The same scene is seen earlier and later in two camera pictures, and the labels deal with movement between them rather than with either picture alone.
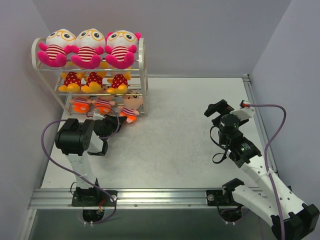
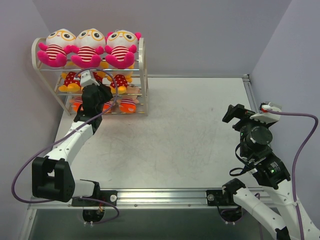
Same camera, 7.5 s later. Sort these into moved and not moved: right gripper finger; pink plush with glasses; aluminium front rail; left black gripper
Moved: left black gripper; right gripper finger
Not moved: aluminium front rail; pink plush with glasses
